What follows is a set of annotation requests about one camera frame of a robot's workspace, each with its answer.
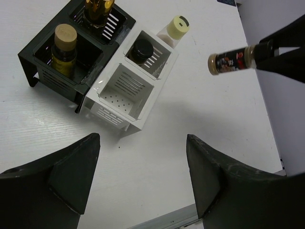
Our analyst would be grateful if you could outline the yellow bottle gold cap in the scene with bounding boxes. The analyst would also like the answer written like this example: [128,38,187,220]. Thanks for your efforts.
[51,23,77,78]

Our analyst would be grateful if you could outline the brown spice bottle black cap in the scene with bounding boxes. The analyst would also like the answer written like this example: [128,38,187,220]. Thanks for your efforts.
[128,39,154,65]

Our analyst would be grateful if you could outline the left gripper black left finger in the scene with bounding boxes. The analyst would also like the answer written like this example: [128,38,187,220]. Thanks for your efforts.
[0,133,100,229]

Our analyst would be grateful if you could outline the amber bottle orange cap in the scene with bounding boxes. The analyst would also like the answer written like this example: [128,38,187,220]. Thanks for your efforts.
[83,0,115,28]

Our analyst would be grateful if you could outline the white bottle yellow cap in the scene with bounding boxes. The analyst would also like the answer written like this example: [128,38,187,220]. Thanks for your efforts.
[156,15,190,49]

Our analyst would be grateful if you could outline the black two-slot organizer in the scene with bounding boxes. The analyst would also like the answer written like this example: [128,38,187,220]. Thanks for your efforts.
[18,0,136,113]

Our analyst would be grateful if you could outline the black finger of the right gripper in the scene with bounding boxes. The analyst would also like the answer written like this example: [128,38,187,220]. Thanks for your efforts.
[256,15,305,83]

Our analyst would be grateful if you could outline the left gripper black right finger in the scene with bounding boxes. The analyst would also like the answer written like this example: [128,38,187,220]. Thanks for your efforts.
[186,134,305,229]

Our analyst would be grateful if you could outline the white two-slot organizer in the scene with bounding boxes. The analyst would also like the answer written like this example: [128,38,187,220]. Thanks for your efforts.
[81,25,178,135]

